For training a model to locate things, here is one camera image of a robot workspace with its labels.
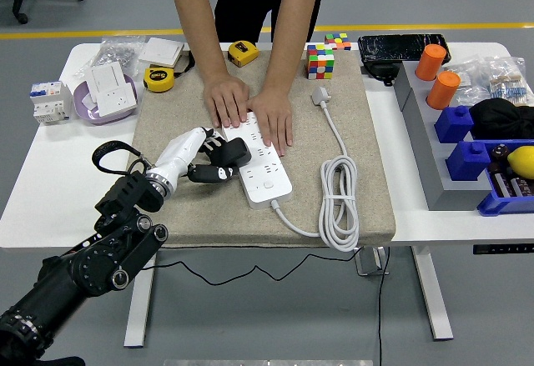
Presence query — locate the black glossy tray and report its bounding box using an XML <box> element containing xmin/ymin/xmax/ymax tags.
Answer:
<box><xmin>357</xmin><ymin>33</ymin><xmax>452</xmax><ymax>67</ymax></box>

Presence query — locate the silver metal bracket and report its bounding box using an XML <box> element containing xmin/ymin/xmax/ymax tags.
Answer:
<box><xmin>353</xmin><ymin>245</ymin><xmax>391</xmax><ymax>278</ymax></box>

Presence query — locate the black desk control panel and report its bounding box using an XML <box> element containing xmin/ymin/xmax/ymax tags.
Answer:
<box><xmin>472</xmin><ymin>243</ymin><xmax>534</xmax><ymax>255</ymax></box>

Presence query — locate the blue knobbed block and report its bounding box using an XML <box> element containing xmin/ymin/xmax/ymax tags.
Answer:
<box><xmin>445</xmin><ymin>140</ymin><xmax>491</xmax><ymax>182</ymax></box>
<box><xmin>433</xmin><ymin>105</ymin><xmax>475</xmax><ymax>144</ymax></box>

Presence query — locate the large colourful puzzle cube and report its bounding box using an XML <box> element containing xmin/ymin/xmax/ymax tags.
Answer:
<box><xmin>305</xmin><ymin>43</ymin><xmax>335</xmax><ymax>80</ymax></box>

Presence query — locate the grey stepped block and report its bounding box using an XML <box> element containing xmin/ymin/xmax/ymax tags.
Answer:
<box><xmin>393</xmin><ymin>60</ymin><xmax>493</xmax><ymax>212</ymax></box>

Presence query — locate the clear bag of resistors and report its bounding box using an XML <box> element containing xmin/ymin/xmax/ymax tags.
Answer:
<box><xmin>479</xmin><ymin>55</ymin><xmax>531</xmax><ymax>107</ymax></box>

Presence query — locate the black plug adapter with cord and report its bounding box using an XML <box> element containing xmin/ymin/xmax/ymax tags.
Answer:
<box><xmin>156</xmin><ymin>137</ymin><xmax>362</xmax><ymax>288</ymax></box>

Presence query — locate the orange cylinder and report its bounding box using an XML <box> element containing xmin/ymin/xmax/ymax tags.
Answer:
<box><xmin>414</xmin><ymin>43</ymin><xmax>446</xmax><ymax>82</ymax></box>
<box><xmin>425</xmin><ymin>70</ymin><xmax>461</xmax><ymax>111</ymax></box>

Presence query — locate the square yellow tape measure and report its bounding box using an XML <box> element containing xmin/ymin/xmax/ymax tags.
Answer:
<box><xmin>227</xmin><ymin>40</ymin><xmax>259</xmax><ymax>68</ymax></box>

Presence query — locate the clear bag of screws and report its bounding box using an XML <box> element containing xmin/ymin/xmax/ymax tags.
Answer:
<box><xmin>70</xmin><ymin>36</ymin><xmax>147</xmax><ymax>82</ymax></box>

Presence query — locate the white power strip with cord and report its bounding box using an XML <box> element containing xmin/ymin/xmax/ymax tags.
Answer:
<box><xmin>220</xmin><ymin>85</ymin><xmax>360</xmax><ymax>253</ymax></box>

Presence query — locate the black hanging cable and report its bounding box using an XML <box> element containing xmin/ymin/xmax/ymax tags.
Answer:
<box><xmin>376</xmin><ymin>245</ymin><xmax>391</xmax><ymax>366</ymax></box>

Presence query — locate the purple bowl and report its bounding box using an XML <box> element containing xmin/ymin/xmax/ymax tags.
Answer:
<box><xmin>73</xmin><ymin>73</ymin><xmax>141</xmax><ymax>126</ymax></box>

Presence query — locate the white switch panel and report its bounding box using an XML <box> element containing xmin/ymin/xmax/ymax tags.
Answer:
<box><xmin>85</xmin><ymin>62</ymin><xmax>126</xmax><ymax>96</ymax></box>

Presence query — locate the round yellow tape measure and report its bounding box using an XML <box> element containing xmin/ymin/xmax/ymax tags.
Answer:
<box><xmin>143</xmin><ymin>48</ymin><xmax>197</xmax><ymax>93</ymax></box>

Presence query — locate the black cloth bundle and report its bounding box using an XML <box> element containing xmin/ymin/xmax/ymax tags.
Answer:
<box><xmin>467</xmin><ymin>98</ymin><xmax>534</xmax><ymax>141</ymax></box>

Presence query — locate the white desk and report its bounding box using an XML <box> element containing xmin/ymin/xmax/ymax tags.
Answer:
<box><xmin>0</xmin><ymin>42</ymin><xmax>534</xmax><ymax>348</ymax></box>

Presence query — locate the beige fabric mat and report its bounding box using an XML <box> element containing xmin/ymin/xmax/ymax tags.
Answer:
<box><xmin>131</xmin><ymin>50</ymin><xmax>396</xmax><ymax>249</ymax></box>

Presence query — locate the small colourful puzzle cube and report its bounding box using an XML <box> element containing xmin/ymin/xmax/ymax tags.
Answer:
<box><xmin>324</xmin><ymin>32</ymin><xmax>352</xmax><ymax>52</ymax></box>

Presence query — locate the clear bag of parts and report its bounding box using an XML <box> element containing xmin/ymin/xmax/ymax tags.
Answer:
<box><xmin>444</xmin><ymin>59</ymin><xmax>485</xmax><ymax>107</ymax></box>

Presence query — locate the blue plastic bin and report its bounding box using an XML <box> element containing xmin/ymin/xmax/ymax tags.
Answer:
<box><xmin>476</xmin><ymin>138</ymin><xmax>534</xmax><ymax>217</ymax></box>

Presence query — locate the white wall socket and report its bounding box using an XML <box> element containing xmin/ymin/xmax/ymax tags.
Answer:
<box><xmin>94</xmin><ymin>83</ymin><xmax>139</xmax><ymax>118</ymax></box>

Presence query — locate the person's left hand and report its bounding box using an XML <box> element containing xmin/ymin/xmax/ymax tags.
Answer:
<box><xmin>248</xmin><ymin>90</ymin><xmax>295</xmax><ymax>158</ymax></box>

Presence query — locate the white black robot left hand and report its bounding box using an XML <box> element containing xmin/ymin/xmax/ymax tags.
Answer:
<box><xmin>152</xmin><ymin>127</ymin><xmax>239</xmax><ymax>191</ymax></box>

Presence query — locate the person's right hand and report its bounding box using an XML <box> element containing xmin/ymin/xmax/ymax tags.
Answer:
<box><xmin>203</xmin><ymin>76</ymin><xmax>251</xmax><ymax>129</ymax></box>

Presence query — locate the yellow lemon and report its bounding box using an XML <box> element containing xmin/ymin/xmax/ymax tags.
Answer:
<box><xmin>506</xmin><ymin>145</ymin><xmax>534</xmax><ymax>180</ymax></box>

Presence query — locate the white circuit breaker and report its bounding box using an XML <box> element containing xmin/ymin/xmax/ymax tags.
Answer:
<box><xmin>28</xmin><ymin>81</ymin><xmax>74</xmax><ymax>125</ymax></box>

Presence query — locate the white flat switch box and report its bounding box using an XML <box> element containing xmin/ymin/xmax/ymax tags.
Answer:
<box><xmin>137</xmin><ymin>37</ymin><xmax>185</xmax><ymax>68</ymax></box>

